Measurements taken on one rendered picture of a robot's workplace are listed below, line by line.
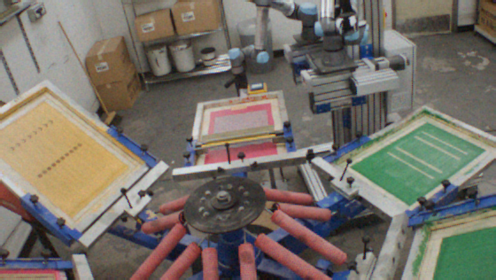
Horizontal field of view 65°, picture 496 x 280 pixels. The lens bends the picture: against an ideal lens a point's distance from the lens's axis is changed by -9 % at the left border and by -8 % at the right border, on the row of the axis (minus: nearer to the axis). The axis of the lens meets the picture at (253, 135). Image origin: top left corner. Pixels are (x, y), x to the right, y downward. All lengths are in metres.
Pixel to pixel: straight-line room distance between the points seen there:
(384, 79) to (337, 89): 0.29
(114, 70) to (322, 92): 3.34
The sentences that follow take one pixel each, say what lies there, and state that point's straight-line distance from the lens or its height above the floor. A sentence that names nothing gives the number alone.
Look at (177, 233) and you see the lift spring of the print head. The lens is 1.55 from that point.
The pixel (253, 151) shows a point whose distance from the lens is 2.36.
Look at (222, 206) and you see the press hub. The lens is 1.47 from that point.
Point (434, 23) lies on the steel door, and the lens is 6.59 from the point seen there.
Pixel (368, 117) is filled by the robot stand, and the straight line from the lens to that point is 2.98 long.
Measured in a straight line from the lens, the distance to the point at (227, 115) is 2.76.
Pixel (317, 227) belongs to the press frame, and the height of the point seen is 1.02.
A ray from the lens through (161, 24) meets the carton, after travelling 5.54.
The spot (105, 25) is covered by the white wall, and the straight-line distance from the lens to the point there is 6.20.
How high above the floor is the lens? 2.27
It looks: 32 degrees down
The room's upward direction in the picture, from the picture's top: 11 degrees counter-clockwise
